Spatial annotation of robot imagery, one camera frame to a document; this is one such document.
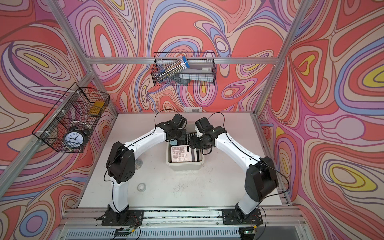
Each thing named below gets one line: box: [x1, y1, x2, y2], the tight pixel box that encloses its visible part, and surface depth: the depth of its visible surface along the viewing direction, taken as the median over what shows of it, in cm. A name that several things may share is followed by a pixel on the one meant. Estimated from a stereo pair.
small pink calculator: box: [171, 144, 192, 163], surface depth 86 cm
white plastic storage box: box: [165, 124, 205, 171], surface depth 85 cm
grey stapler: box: [179, 68, 214, 81], surface depth 90 cm
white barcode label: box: [184, 107, 203, 113], surface depth 124 cm
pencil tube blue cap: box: [154, 56, 190, 83], surface depth 82 cm
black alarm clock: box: [63, 126, 90, 149], surface depth 69 cm
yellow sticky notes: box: [88, 101, 105, 115], surface depth 80 cm
